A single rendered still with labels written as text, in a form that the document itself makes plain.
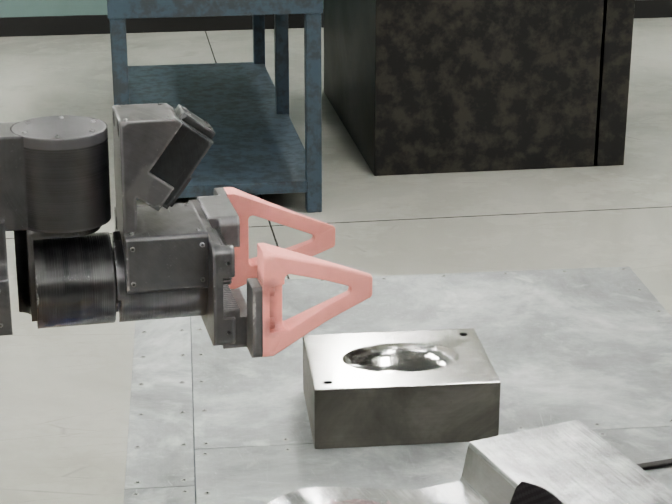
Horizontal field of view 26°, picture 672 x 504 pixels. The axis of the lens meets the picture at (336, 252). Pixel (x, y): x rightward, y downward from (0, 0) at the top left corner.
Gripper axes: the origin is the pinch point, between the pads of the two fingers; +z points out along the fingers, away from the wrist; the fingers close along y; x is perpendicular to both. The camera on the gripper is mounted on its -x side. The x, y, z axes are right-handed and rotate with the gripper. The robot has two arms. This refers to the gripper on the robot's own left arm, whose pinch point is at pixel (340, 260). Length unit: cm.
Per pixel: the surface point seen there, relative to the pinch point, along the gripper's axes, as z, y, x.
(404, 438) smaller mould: 20, 48, 39
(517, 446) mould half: 23.3, 25.3, 28.8
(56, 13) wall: 20, 691, 108
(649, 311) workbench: 62, 77, 39
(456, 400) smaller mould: 25, 48, 35
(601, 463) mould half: 29.4, 20.4, 28.7
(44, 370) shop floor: -11, 257, 120
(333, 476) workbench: 11, 43, 40
